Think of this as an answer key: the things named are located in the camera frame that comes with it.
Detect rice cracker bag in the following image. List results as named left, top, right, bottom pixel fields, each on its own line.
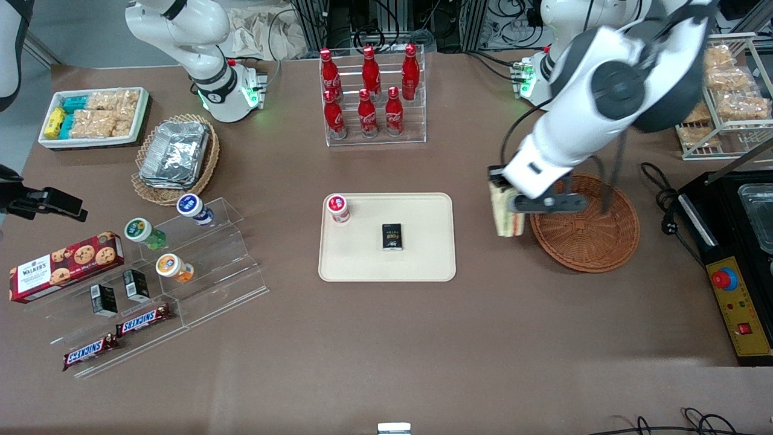
left=684, top=101, right=714, bottom=125
left=86, top=91, right=119, bottom=112
left=715, top=93, right=772, bottom=122
left=114, top=89, right=141, bottom=137
left=679, top=123, right=723, bottom=149
left=703, top=45, right=738, bottom=71
left=70, top=109, right=117, bottom=139
left=705, top=66, right=757, bottom=95

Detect clear acrylic stepped stand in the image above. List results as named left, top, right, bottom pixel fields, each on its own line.
left=24, top=196, right=270, bottom=381

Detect red cap yogurt bottle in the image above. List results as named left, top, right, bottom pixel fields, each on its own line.
left=326, top=193, right=351, bottom=225

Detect brown round wicker basket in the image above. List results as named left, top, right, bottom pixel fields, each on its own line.
left=530, top=172, right=641, bottom=274

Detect black power cable with plug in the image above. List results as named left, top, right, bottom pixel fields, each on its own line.
left=640, top=161, right=708, bottom=268

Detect Snickers bar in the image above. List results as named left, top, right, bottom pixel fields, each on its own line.
left=62, top=335, right=119, bottom=372
left=115, top=303, right=172, bottom=338

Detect cream plastic tray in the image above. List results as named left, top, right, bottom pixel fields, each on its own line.
left=318, top=192, right=457, bottom=283

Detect white snack bin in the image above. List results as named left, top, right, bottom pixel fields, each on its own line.
left=38, top=87, right=152, bottom=151

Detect green cap yogurt bottle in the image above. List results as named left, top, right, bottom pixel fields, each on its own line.
left=124, top=217, right=167, bottom=251

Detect red Walkers cookie box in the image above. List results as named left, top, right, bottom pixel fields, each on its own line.
left=8, top=231, right=125, bottom=305

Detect aluminium frame equipment rack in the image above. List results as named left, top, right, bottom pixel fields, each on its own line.
left=292, top=0, right=544, bottom=54

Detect blue cap yogurt bottle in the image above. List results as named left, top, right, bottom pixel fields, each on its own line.
left=176, top=193, right=214, bottom=227

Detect clear acrylic bottle rack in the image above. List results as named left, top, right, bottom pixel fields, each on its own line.
left=319, top=44, right=428, bottom=148

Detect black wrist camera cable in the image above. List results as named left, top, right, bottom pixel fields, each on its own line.
left=500, top=100, right=627, bottom=216

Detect stack of foil trays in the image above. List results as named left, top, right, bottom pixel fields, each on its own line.
left=139, top=120, right=211, bottom=191

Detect white wire shelf rack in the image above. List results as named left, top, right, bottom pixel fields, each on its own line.
left=675, top=32, right=773, bottom=161

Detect red cola bottle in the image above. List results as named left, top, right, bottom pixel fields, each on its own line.
left=358, top=88, right=379, bottom=138
left=323, top=89, right=347, bottom=140
left=401, top=43, right=421, bottom=102
left=319, top=48, right=342, bottom=102
left=362, top=45, right=382, bottom=100
left=385, top=86, right=405, bottom=137

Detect light oval wicker basket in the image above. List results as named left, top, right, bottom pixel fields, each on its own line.
left=131, top=113, right=220, bottom=207

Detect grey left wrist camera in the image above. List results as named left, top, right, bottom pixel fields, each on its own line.
left=508, top=192, right=590, bottom=214

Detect black cables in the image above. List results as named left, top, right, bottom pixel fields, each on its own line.
left=587, top=407, right=773, bottom=435

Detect yellow snack packet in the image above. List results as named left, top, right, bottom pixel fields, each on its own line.
left=44, top=107, right=66, bottom=139

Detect orange cap yogurt bottle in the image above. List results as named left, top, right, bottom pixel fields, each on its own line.
left=155, top=253, right=196, bottom=285

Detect crumpled beige plastic sheet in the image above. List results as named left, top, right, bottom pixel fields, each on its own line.
left=229, top=5, right=310, bottom=62

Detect clear plastic container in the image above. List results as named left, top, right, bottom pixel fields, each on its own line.
left=737, top=184, right=773, bottom=255

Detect triangular sandwich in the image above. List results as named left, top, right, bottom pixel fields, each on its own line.
left=490, top=181, right=527, bottom=238

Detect black machine with yellow panel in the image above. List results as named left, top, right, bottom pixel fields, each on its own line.
left=676, top=138, right=773, bottom=367

